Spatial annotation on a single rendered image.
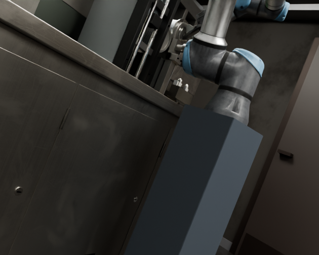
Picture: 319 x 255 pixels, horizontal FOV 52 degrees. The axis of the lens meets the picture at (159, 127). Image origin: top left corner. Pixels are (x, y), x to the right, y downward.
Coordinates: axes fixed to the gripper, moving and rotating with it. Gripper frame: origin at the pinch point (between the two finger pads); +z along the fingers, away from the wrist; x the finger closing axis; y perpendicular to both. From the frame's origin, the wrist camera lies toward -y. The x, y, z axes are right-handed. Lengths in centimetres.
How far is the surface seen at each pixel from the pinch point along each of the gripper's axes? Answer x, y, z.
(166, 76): 4.4, -15.9, 12.4
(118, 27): 35.0, -4.9, 14.4
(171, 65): 3.8, -11.3, 8.6
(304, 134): -179, -18, -25
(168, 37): 7.8, 0.1, 5.4
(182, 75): -64, 22, 29
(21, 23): 90, -44, 4
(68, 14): 37, 14, 37
